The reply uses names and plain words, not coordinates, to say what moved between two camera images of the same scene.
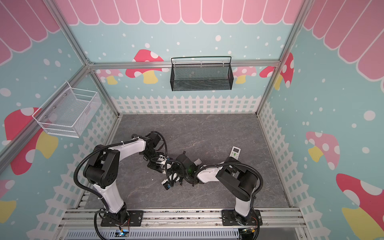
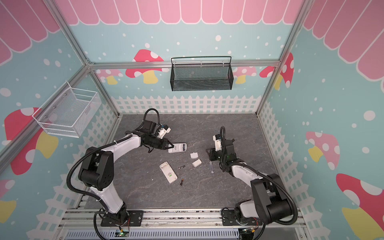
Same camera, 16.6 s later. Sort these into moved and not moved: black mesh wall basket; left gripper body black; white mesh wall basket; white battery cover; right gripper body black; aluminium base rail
Moved: right gripper body black; left gripper body black
Not moved: aluminium base rail; black mesh wall basket; white battery cover; white mesh wall basket
